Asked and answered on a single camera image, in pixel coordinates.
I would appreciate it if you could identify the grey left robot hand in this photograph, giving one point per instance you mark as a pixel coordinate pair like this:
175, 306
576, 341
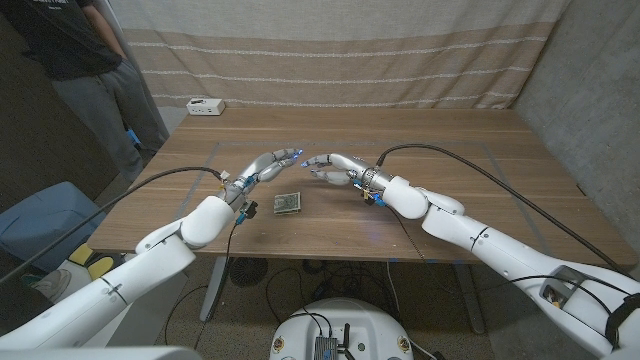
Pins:
262, 167

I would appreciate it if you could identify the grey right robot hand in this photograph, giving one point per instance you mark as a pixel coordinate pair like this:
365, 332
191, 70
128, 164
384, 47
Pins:
350, 167

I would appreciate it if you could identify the one dollar bill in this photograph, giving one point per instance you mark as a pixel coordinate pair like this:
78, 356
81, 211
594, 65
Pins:
287, 203

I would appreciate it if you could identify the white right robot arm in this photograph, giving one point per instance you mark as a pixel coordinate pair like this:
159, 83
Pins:
500, 250

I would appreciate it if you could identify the person's bare forearm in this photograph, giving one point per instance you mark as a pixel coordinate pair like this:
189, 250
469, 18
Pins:
107, 35

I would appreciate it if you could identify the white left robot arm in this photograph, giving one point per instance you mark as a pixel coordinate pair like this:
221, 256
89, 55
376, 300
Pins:
150, 265

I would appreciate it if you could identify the white power strip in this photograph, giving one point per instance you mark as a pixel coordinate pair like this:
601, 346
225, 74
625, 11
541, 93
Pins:
205, 106

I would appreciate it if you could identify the black round floor fan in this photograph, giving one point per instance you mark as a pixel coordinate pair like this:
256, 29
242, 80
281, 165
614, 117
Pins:
248, 272

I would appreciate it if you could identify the beige striped curtain backdrop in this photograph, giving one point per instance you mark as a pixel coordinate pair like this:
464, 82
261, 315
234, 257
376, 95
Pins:
340, 55

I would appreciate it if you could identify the white table leg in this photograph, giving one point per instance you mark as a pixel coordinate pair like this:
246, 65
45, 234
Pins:
215, 295

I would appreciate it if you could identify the white robot torso base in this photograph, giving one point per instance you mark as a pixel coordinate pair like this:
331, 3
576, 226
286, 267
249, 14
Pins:
370, 325

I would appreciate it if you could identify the person in black shirt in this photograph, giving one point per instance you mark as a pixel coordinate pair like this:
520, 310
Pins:
100, 95

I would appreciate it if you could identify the grey table leg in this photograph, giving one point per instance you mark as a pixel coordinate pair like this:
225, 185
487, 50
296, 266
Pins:
470, 300

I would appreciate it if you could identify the grey electronics box on torso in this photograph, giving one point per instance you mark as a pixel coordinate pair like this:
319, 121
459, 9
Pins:
325, 347

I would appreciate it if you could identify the black pedal with yellow pads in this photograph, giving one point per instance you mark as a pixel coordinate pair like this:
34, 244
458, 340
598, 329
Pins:
97, 267

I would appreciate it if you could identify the blue plastic storage bin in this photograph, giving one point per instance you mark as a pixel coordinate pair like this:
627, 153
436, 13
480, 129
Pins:
45, 225

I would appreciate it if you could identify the grey sneaker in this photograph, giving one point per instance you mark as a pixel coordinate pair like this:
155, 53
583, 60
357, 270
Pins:
52, 285

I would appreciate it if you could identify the person's dark trouser leg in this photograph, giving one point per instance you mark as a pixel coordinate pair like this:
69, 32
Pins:
20, 300

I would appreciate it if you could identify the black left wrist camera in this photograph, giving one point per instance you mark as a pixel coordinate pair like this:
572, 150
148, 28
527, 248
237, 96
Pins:
250, 209

